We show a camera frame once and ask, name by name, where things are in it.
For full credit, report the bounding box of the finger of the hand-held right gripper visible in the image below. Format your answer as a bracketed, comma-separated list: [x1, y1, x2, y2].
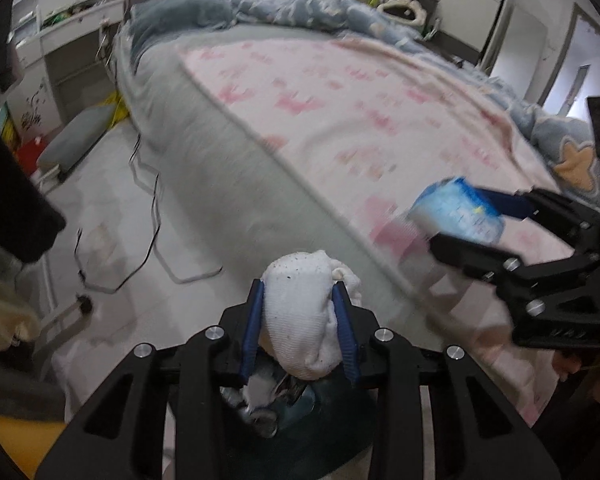
[472, 186, 600, 257]
[430, 232, 600, 311]

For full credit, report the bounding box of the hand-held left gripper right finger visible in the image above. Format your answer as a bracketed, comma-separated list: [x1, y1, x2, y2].
[331, 281, 563, 480]

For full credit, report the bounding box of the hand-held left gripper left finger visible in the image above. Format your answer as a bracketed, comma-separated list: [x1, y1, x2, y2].
[34, 279, 267, 480]

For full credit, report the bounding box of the blue printed plastic packet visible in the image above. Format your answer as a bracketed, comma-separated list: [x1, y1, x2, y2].
[407, 176, 506, 246]

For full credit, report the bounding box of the white sock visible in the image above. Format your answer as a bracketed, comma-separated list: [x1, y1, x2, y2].
[262, 249, 363, 381]

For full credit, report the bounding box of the dark trash bin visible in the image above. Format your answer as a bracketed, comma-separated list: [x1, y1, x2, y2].
[220, 370, 381, 480]

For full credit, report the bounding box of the person's right hand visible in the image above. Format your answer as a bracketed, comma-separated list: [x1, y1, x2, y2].
[552, 350, 600, 403]

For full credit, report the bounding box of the white door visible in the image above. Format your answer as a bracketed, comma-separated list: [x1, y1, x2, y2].
[542, 2, 600, 121]

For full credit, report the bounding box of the grey bed sheet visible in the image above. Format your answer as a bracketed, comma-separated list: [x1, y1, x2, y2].
[114, 10, 415, 361]

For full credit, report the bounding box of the bed with pink blanket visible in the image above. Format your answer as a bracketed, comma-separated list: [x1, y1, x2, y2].
[177, 35, 576, 426]

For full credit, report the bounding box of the white plush pet bed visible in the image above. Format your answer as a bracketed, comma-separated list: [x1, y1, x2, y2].
[377, 0, 428, 26]

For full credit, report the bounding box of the yellow bag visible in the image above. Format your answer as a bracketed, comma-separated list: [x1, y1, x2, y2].
[104, 92, 130, 126]

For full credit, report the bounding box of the grey stool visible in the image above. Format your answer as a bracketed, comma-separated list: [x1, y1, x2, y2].
[36, 105, 113, 183]

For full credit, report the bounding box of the dark cloth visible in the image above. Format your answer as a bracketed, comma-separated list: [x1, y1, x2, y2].
[0, 95, 68, 266]

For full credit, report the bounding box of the blue cloud-patterned duvet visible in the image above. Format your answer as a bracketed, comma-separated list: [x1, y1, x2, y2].
[150, 0, 600, 206]

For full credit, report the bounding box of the red box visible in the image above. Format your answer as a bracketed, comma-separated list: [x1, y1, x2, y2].
[14, 137, 50, 171]

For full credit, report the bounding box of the grey pillow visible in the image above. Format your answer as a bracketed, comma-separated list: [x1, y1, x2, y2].
[127, 0, 241, 76]

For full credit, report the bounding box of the colourful book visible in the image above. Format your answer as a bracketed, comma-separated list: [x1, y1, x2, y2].
[0, 102, 20, 146]

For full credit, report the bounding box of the white dressing table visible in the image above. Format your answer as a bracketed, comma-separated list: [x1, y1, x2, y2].
[10, 0, 130, 131]

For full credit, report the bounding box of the black floor cable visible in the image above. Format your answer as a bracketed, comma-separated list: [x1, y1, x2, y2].
[74, 130, 163, 313]

